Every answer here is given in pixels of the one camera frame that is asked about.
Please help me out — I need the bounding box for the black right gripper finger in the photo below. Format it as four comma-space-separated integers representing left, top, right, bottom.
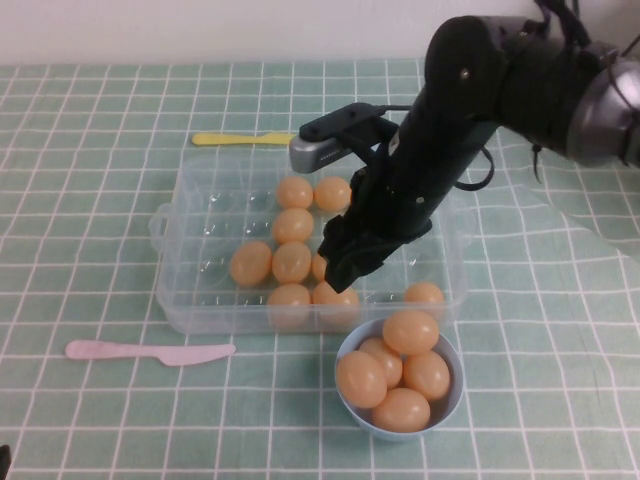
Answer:
318, 215, 364, 296
352, 244, 396, 279

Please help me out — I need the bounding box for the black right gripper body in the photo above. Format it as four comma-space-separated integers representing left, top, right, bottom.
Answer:
344, 142, 465, 251

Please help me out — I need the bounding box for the clear plastic egg box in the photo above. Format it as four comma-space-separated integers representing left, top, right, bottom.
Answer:
148, 152, 479, 337

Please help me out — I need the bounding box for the pink plastic knife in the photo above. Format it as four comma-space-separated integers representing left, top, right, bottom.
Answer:
64, 339, 237, 368

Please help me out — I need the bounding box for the yellow plastic knife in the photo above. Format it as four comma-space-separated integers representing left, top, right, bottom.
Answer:
192, 132, 299, 147

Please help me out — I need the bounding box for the light blue bowl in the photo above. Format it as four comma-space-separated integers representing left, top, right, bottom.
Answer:
333, 317, 465, 444

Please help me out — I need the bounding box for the mint green checked tablecloth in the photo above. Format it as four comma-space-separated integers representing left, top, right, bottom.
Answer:
0, 57, 640, 480

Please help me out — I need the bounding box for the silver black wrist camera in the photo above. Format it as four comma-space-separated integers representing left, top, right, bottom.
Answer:
288, 102, 399, 174

